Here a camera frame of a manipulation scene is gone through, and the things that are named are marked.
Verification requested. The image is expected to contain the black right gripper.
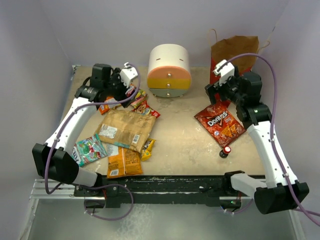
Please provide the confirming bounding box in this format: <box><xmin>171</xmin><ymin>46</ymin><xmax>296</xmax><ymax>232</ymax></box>
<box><xmin>205</xmin><ymin>71</ymin><xmax>245</xmax><ymax>106</ymax></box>

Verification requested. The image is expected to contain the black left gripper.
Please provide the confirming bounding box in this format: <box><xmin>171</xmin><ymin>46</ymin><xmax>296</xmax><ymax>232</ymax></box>
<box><xmin>104</xmin><ymin>69</ymin><xmax>139</xmax><ymax>108</ymax></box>

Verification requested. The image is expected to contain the red Doritos chip bag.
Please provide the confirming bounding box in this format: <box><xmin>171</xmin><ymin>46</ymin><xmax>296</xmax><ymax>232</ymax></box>
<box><xmin>194</xmin><ymin>102</ymin><xmax>246</xmax><ymax>148</ymax></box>

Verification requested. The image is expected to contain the large gold snack bag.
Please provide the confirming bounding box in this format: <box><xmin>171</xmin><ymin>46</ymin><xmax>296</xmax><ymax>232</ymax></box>
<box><xmin>95</xmin><ymin>110</ymin><xmax>156</xmax><ymax>153</ymax></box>

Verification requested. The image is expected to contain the red paper bag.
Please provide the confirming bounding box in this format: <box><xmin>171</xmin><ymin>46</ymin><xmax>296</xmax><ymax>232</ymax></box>
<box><xmin>206</xmin><ymin>28</ymin><xmax>271</xmax><ymax>108</ymax></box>

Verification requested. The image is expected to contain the orange Kettle chip bag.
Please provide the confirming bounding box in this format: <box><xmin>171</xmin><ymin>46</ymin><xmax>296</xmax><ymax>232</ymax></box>
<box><xmin>106</xmin><ymin>143</ymin><xmax>143</xmax><ymax>179</ymax></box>

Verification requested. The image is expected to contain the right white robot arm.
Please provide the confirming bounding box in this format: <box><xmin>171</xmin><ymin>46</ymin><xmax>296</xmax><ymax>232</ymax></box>
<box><xmin>205</xmin><ymin>72</ymin><xmax>310</xmax><ymax>214</ymax></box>

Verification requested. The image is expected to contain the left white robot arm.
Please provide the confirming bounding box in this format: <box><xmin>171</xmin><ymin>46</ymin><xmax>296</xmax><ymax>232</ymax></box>
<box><xmin>32</xmin><ymin>63</ymin><xmax>139</xmax><ymax>196</ymax></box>

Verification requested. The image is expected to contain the orange Fox's candy bag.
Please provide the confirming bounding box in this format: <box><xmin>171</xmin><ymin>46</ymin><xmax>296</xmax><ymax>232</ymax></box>
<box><xmin>98</xmin><ymin>96</ymin><xmax>121</xmax><ymax>115</ymax></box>

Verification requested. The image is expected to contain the teal Fox's candy bag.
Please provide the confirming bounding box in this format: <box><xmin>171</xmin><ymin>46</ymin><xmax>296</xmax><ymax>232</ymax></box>
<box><xmin>71</xmin><ymin>133</ymin><xmax>107</xmax><ymax>167</ymax></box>

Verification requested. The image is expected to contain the colourful candy packet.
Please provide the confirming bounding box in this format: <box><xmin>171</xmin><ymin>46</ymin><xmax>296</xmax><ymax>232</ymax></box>
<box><xmin>130</xmin><ymin>89</ymin><xmax>148</xmax><ymax>108</ymax></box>

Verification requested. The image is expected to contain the red noodle snack packet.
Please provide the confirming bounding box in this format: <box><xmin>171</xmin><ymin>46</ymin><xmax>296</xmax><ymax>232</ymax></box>
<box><xmin>132</xmin><ymin>100</ymin><xmax>161</xmax><ymax>118</ymax></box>

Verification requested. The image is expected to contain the small three-drawer cabinet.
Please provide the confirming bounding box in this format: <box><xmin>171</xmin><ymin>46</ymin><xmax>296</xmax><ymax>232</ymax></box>
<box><xmin>147</xmin><ymin>43</ymin><xmax>192</xmax><ymax>98</ymax></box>

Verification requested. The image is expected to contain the small red-capped bottle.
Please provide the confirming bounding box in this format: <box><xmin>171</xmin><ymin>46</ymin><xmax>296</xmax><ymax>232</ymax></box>
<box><xmin>219</xmin><ymin>146</ymin><xmax>231</xmax><ymax>159</ymax></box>

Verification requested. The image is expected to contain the yellow M&M's packet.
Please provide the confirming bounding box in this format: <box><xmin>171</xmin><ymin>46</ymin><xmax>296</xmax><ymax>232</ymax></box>
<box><xmin>141</xmin><ymin>138</ymin><xmax>156</xmax><ymax>162</ymax></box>

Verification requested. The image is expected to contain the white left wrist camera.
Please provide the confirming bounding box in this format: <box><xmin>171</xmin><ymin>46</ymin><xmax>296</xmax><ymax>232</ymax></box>
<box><xmin>119</xmin><ymin>62</ymin><xmax>138</xmax><ymax>88</ymax></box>

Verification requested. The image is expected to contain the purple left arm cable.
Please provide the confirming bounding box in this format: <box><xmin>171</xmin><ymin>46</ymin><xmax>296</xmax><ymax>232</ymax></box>
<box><xmin>44</xmin><ymin>63</ymin><xmax>142</xmax><ymax>222</ymax></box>

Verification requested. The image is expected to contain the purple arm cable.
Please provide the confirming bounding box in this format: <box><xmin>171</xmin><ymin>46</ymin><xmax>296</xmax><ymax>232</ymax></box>
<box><xmin>219</xmin><ymin>52</ymin><xmax>320</xmax><ymax>221</ymax></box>
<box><xmin>44</xmin><ymin>63</ymin><xmax>142</xmax><ymax>222</ymax></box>

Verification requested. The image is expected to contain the aluminium table rail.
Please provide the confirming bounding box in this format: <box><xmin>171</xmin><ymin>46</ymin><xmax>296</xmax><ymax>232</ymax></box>
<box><xmin>29</xmin><ymin>178</ymin><xmax>76</xmax><ymax>200</ymax></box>

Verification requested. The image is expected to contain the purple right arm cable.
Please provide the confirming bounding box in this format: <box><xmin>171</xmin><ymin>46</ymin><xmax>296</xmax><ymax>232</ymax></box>
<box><xmin>219</xmin><ymin>52</ymin><xmax>320</xmax><ymax>221</ymax></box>

